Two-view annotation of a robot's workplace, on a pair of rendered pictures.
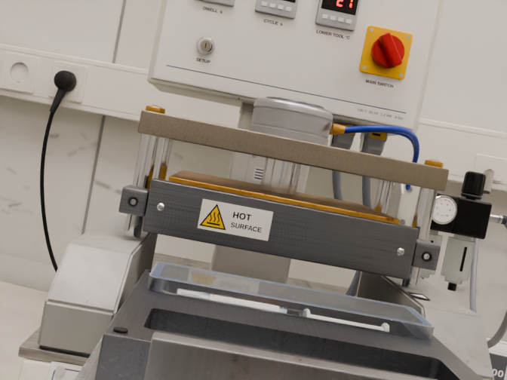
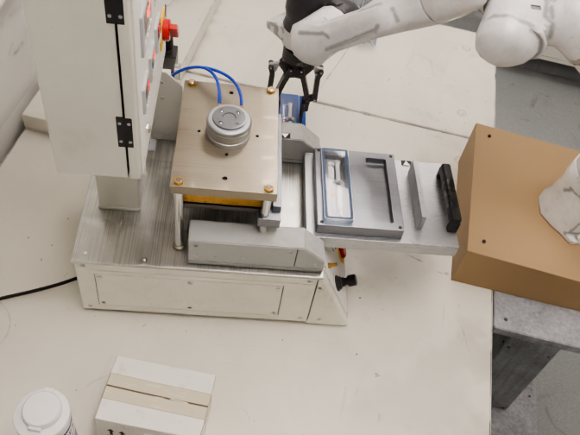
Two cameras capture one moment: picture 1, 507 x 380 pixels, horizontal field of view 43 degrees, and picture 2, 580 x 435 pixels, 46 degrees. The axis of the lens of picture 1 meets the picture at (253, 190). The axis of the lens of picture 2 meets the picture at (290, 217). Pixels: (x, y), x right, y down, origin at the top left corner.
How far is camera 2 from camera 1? 1.36 m
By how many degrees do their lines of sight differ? 91
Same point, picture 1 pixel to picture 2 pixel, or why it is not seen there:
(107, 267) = (311, 238)
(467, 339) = (310, 135)
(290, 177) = not seen: hidden behind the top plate
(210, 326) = (369, 209)
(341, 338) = (365, 178)
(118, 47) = not seen: outside the picture
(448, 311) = (302, 132)
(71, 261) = (312, 249)
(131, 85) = not seen: outside the picture
